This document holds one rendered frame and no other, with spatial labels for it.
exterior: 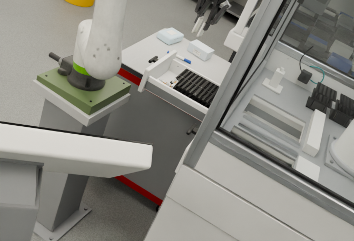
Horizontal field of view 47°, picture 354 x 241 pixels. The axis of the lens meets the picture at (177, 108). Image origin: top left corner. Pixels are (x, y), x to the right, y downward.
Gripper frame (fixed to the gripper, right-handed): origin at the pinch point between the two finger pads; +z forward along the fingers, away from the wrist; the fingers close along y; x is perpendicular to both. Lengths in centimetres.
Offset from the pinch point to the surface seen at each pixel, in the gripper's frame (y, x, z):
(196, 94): -13.0, 1.6, 23.3
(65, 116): 18, 35, 49
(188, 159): -36, 45, 14
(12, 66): 129, -33, 128
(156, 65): 6.5, 6.0, 22.3
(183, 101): -11.7, 7.2, 26.1
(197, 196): -44, 43, 24
